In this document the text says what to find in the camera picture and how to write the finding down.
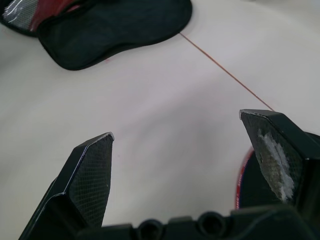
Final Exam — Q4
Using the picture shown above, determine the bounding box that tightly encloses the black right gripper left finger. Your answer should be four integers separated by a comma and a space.
18, 131, 115, 240

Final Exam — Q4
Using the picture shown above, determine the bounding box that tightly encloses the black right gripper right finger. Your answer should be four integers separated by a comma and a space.
239, 108, 320, 207

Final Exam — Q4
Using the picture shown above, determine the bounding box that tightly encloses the dark object with red rim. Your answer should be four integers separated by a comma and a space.
233, 146, 286, 210

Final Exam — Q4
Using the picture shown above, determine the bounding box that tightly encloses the black fabric pouch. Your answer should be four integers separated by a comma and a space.
0, 0, 194, 71

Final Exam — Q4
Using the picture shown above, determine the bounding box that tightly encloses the thin orange string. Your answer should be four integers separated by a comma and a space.
179, 32, 276, 113

